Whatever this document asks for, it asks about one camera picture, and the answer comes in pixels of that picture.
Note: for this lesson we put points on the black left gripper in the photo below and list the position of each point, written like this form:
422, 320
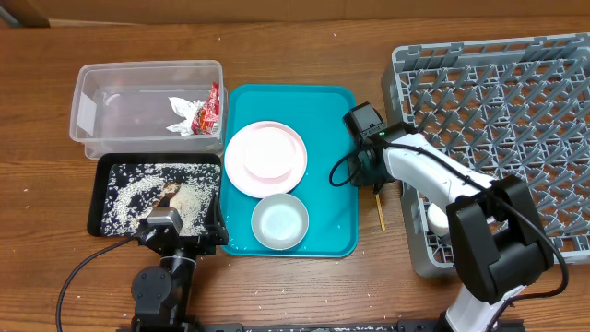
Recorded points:
217, 234

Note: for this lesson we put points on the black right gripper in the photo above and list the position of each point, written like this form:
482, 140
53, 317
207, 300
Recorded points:
365, 172

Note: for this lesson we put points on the wooden chopstick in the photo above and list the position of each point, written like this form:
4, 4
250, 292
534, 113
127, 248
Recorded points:
380, 212

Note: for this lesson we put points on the rice and food waste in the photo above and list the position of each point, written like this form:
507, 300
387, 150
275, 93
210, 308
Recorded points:
133, 190

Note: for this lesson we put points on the white paper cup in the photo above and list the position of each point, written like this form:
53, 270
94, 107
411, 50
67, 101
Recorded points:
437, 220

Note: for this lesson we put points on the grey bowl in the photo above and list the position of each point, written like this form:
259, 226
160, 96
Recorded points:
280, 222

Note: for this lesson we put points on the pink plate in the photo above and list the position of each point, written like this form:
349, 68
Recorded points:
256, 187

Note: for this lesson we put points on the red snack wrapper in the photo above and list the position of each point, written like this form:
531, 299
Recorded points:
207, 116

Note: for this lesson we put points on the white tissue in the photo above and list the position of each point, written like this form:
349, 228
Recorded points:
187, 110

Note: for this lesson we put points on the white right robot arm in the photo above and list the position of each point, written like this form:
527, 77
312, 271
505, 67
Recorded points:
498, 241

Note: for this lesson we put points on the teal plastic tray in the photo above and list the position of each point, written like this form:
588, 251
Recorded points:
315, 113

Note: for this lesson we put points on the black plastic tray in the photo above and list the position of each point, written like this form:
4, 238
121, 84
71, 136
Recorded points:
107, 161

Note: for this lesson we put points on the clear plastic bin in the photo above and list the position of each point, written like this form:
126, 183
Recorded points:
125, 108

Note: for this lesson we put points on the grey plastic dish rack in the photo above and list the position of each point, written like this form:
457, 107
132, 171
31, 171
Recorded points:
514, 106

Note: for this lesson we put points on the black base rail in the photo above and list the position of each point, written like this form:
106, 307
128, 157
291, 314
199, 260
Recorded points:
404, 325

